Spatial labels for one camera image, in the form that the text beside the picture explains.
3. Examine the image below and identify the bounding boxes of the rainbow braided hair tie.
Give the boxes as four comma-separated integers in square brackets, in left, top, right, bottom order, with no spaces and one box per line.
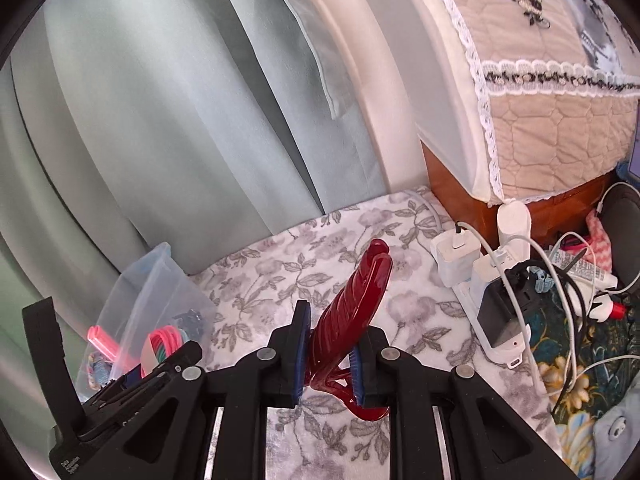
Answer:
[86,351,114,391]

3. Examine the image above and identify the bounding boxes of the pink hair claw clip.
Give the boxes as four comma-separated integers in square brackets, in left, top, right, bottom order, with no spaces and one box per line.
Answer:
[87,325,139,370]

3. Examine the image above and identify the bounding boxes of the dark red hair claw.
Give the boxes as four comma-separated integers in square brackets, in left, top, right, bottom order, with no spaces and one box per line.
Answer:
[305,238,393,422]

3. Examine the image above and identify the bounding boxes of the black power adapter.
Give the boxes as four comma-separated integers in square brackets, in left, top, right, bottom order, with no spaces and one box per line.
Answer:
[478,262,542,348]

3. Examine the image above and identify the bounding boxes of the clear plastic storage bin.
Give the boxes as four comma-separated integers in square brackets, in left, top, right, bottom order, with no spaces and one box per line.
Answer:
[75,243,217,400]

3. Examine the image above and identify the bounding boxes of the floral grey white blanket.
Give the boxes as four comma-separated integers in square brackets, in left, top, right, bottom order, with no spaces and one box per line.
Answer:
[194,188,560,479]

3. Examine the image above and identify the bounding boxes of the white phone charger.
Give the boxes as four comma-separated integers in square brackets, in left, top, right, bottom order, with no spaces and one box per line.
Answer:
[432,229,480,287]

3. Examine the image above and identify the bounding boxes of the white power strip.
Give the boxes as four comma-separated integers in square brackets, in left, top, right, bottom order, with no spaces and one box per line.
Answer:
[454,202,532,370]

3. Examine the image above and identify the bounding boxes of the pale green curtain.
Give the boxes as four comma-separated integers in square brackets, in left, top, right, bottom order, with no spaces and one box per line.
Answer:
[1,0,388,425]

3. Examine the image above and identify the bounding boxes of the quilted lace-trimmed cover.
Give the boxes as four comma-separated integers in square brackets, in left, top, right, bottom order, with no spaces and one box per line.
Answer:
[411,0,639,204]

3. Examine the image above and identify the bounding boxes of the white charging cable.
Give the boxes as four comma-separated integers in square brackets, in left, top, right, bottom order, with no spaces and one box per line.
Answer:
[454,181,640,396]

